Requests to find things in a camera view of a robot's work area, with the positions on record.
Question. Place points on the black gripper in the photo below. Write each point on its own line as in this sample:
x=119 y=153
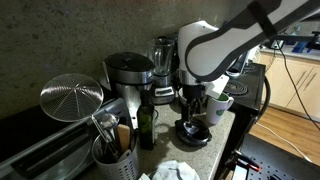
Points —
x=192 y=90

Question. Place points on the black blender lid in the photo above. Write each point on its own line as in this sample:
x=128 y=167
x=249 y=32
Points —
x=193 y=135

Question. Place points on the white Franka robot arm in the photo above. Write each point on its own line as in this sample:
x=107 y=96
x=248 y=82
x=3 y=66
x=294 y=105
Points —
x=213 y=43

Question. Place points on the glass jar blender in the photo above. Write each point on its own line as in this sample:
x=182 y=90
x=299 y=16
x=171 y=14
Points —
x=162 y=73

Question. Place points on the white mug green logo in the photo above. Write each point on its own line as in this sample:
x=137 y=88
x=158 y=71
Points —
x=216 y=110

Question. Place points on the dark green oil bottle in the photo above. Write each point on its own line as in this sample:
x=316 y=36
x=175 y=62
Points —
x=146 y=123

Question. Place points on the white crumpled cloth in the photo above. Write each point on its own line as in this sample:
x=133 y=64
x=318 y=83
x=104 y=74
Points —
x=175 y=171

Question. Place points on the black electric stove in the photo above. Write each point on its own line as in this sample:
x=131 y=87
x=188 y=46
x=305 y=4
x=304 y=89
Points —
x=250 y=86

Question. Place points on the wooden spatula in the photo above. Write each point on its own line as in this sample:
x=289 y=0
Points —
x=123 y=136

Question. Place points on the black silver coffee maker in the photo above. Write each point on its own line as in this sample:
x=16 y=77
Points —
x=130 y=73

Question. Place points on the steel ladle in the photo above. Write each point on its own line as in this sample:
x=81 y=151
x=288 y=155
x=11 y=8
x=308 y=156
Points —
x=109 y=120

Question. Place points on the perforated metal utensil holder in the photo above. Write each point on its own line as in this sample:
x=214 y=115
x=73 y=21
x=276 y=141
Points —
x=120 y=166

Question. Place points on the black perforated board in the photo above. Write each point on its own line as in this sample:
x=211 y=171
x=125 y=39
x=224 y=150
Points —
x=283 y=163

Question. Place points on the light wooden cabinet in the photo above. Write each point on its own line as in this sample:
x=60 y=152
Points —
x=293 y=83

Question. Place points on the blue box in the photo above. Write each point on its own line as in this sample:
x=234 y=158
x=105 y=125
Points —
x=299 y=47

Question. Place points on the silver toaster oven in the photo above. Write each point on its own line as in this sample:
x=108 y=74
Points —
x=43 y=150

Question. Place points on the black mounting rail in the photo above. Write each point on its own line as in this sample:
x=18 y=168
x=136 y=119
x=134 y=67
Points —
x=296 y=38

